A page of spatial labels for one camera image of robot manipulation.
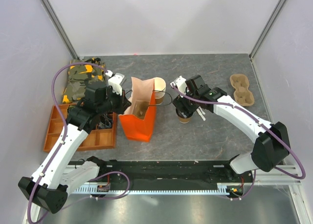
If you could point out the stack of paper cups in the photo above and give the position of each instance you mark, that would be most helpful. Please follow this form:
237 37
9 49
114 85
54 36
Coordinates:
159 89

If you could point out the brown paper coffee cup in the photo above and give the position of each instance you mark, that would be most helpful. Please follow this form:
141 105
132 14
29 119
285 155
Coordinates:
184 119

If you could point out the orange paper bag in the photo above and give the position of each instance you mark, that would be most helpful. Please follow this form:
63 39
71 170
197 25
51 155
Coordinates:
138 120

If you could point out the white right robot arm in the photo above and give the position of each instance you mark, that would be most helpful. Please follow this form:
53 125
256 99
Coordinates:
271 141

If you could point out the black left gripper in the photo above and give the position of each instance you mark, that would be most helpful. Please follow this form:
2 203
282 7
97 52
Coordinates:
123 103

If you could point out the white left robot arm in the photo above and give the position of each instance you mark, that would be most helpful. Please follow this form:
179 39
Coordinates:
48 187

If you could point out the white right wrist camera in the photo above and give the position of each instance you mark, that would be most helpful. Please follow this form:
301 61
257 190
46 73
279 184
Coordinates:
180 84

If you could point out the orange wooden compartment tray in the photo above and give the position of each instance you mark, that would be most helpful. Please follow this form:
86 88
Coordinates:
96 140

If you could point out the camouflage folded cloth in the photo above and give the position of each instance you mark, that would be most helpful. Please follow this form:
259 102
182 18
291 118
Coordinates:
80 76

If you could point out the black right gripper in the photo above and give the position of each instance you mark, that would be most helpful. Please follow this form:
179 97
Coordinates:
180 102

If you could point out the aluminium cable duct rail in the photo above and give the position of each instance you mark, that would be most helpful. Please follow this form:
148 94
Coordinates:
95 189

